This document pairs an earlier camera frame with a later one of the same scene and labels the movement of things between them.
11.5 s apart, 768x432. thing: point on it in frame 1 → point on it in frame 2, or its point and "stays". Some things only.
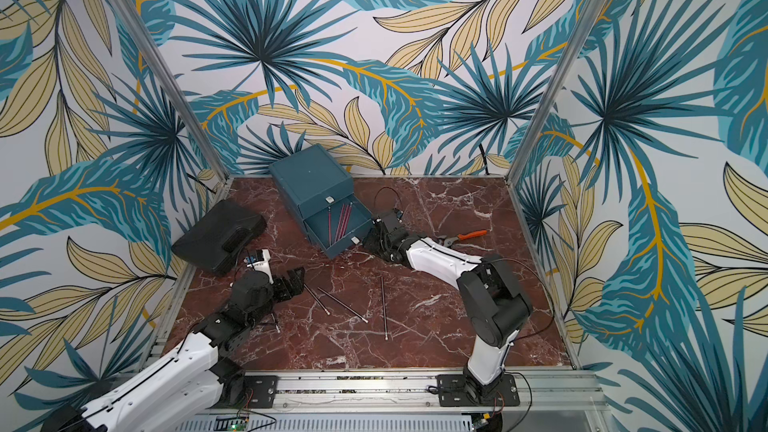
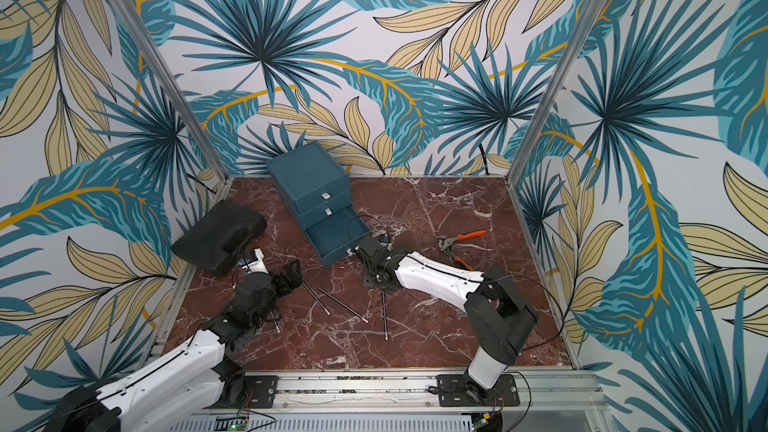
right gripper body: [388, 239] → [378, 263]
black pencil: [343, 304] stays
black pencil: [384, 308] stays
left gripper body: [277, 292] stays
